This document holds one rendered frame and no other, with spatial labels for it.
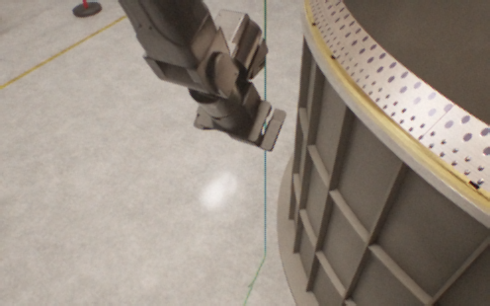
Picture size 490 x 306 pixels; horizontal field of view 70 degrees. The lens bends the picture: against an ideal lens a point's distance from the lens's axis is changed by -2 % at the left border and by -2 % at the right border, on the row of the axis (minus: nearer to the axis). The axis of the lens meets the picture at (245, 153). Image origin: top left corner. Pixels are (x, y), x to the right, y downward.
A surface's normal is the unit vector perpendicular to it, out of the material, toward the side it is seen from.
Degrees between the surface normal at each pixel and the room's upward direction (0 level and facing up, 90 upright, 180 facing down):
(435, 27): 62
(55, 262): 0
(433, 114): 43
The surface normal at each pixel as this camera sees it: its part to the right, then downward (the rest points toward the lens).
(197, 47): 0.87, 0.35
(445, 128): -0.63, -0.25
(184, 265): -0.04, -0.68
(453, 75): -0.81, -0.01
